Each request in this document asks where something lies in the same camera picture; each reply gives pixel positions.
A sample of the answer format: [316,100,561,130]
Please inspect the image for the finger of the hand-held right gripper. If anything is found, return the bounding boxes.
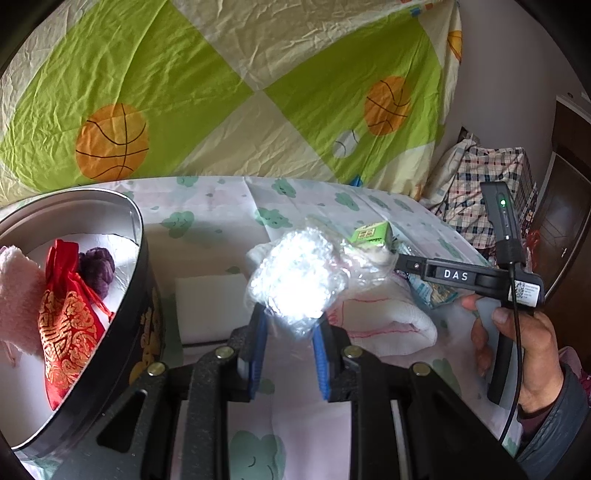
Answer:
[394,255,485,283]

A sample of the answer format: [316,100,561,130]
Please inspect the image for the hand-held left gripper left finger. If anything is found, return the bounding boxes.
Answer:
[48,305,269,480]

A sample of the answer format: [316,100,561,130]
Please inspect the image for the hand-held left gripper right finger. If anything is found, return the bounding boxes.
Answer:
[311,318,527,480]

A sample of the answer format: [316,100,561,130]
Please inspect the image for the white towel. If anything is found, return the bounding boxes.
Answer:
[323,272,438,357]

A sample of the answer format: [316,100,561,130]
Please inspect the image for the green tissue packet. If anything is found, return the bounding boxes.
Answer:
[348,220,399,253]

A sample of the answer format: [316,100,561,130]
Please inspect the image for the bubble wrap bundle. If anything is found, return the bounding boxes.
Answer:
[246,217,398,343]

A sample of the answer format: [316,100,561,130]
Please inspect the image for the round metal tin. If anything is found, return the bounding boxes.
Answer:
[0,187,163,462]

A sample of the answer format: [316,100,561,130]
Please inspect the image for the purple fabric ball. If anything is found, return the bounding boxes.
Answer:
[78,247,116,299]

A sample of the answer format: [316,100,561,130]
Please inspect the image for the red embroidered pouch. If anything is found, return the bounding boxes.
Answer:
[38,239,115,411]

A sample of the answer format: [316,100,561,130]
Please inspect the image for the pink fluffy plush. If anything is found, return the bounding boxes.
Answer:
[0,244,48,360]

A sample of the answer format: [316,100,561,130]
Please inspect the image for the person's right forearm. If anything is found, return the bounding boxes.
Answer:
[515,364,591,480]

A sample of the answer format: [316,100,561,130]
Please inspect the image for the person's right hand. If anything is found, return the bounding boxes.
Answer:
[462,298,566,409]

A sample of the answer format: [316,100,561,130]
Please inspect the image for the clear plastic packet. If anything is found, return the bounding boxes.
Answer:
[409,274,467,311]

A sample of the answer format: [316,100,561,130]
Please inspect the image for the red plastic bag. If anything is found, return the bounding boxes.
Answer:
[523,230,542,269]

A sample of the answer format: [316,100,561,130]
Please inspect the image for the plaid bag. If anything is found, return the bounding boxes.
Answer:
[418,131,539,252]

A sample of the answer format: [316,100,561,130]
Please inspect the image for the dark wooden cabinet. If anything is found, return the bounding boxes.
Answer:
[526,95,591,301]

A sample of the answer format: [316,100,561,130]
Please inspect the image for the white foam block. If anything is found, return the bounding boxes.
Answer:
[175,274,260,346]

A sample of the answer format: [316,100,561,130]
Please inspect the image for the basketball print hanging sheet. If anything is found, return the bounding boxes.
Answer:
[0,0,463,208]

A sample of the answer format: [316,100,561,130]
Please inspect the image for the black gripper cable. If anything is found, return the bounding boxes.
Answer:
[500,262,526,445]

